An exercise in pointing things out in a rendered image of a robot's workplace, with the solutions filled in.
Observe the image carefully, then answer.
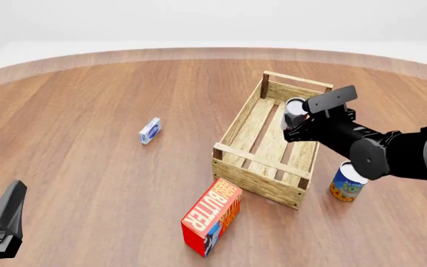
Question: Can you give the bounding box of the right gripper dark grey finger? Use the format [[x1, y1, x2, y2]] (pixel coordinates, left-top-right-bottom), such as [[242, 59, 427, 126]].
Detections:
[[286, 113, 308, 131]]

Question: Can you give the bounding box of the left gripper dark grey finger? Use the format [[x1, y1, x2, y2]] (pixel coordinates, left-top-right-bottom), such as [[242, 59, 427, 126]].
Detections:
[[0, 179, 28, 240]]

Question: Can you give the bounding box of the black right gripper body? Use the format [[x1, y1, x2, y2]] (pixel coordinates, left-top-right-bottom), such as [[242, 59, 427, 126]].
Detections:
[[282, 116, 322, 144]]

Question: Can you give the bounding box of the tomato sauce can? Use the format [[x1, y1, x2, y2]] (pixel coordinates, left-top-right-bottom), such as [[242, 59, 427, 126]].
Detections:
[[280, 96, 310, 131]]

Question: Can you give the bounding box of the wooden slat tray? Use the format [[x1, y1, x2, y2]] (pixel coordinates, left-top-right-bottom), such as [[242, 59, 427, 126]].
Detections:
[[211, 70, 334, 210]]

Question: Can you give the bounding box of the flat plate on black stalk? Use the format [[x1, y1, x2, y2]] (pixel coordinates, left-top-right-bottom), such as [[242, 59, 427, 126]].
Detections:
[[302, 85, 359, 119]]

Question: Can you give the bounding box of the blue yellow soup can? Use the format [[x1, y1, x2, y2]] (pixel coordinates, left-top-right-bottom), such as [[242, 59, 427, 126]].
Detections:
[[330, 160, 368, 203]]

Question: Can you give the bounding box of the red butter box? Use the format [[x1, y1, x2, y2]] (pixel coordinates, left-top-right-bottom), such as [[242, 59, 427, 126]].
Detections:
[[180, 177, 244, 258]]

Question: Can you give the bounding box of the small blue white box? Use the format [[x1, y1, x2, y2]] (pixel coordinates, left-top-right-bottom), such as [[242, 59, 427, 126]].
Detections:
[[138, 116, 162, 145]]

